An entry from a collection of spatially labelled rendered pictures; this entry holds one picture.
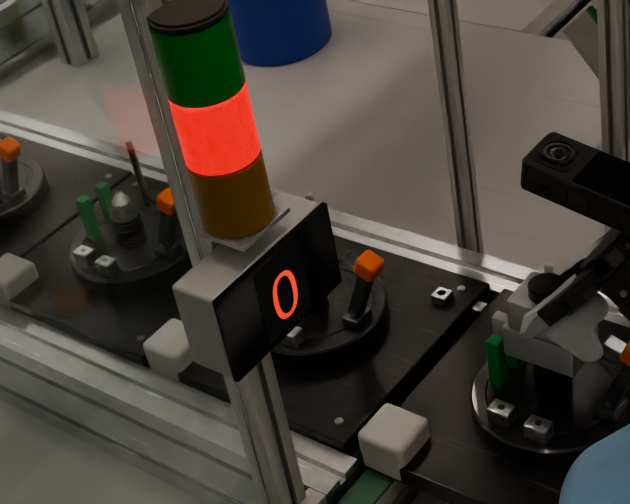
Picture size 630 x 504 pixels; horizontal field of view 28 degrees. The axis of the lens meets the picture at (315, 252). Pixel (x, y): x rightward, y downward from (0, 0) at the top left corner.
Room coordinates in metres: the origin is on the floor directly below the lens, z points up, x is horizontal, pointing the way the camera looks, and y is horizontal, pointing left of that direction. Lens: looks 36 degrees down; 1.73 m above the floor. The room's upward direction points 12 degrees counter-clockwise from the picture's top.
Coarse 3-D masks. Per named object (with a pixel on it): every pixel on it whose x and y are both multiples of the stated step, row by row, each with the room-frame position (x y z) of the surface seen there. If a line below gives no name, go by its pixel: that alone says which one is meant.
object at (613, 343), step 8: (608, 336) 0.72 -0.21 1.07; (608, 344) 0.71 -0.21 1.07; (616, 344) 0.71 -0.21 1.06; (624, 344) 0.71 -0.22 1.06; (608, 352) 0.71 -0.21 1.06; (616, 352) 0.71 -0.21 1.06; (624, 352) 0.70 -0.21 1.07; (624, 360) 0.70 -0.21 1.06; (624, 368) 0.70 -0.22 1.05; (616, 376) 0.71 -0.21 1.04; (624, 376) 0.70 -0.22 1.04; (616, 384) 0.71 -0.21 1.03; (624, 384) 0.70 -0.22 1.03; (608, 392) 0.71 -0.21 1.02; (616, 392) 0.71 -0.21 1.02; (624, 392) 0.70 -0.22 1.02; (608, 400) 0.71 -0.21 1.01; (616, 400) 0.71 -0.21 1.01
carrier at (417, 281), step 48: (336, 240) 1.05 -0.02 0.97; (336, 288) 0.95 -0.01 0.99; (384, 288) 0.93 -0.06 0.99; (432, 288) 0.94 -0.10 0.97; (480, 288) 0.93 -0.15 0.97; (288, 336) 0.87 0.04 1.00; (336, 336) 0.88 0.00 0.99; (384, 336) 0.89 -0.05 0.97; (432, 336) 0.87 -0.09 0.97; (288, 384) 0.85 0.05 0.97; (336, 384) 0.84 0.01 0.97; (384, 384) 0.82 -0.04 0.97; (336, 432) 0.78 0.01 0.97
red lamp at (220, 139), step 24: (240, 96) 0.68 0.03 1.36; (192, 120) 0.68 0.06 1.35; (216, 120) 0.67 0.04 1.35; (240, 120) 0.68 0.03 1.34; (192, 144) 0.68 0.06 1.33; (216, 144) 0.67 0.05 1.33; (240, 144) 0.68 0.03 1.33; (192, 168) 0.68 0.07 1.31; (216, 168) 0.67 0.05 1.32; (240, 168) 0.68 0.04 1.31
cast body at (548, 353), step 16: (528, 288) 0.75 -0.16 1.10; (544, 288) 0.75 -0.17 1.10; (512, 304) 0.75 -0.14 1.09; (528, 304) 0.74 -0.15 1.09; (496, 320) 0.78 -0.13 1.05; (512, 320) 0.75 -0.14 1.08; (512, 336) 0.75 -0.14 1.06; (544, 336) 0.73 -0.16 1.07; (512, 352) 0.75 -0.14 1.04; (528, 352) 0.74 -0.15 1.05; (544, 352) 0.73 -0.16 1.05; (560, 352) 0.72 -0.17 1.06; (560, 368) 0.72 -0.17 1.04; (576, 368) 0.72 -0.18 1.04
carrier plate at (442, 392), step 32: (480, 320) 0.88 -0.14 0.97; (448, 352) 0.85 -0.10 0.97; (480, 352) 0.84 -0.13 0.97; (448, 384) 0.81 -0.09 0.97; (448, 416) 0.77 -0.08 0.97; (448, 448) 0.73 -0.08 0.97; (480, 448) 0.72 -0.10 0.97; (416, 480) 0.71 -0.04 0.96; (448, 480) 0.70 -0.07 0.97; (480, 480) 0.69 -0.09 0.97; (512, 480) 0.68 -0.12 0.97; (544, 480) 0.68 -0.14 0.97
